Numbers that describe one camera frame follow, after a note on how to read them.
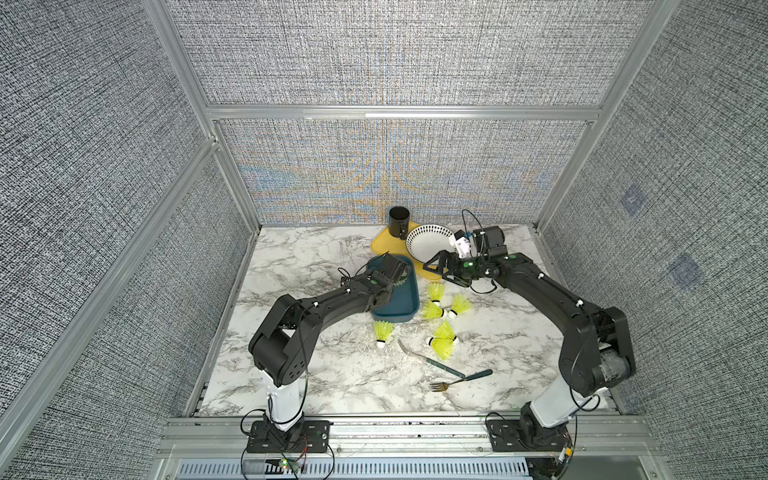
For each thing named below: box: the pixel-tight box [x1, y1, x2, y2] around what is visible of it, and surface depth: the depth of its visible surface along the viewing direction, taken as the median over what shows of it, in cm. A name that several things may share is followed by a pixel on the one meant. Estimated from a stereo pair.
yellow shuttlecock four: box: [373, 321, 395, 349], surface depth 90 cm
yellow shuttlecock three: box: [428, 282, 445, 305], surface depth 99 cm
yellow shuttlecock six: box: [425, 321, 459, 361], surface depth 90 cm
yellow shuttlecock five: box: [421, 301, 447, 320], surface depth 96 cm
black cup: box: [388, 206, 410, 240], surface depth 115 cm
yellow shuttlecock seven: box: [447, 295, 472, 319], surface depth 96 cm
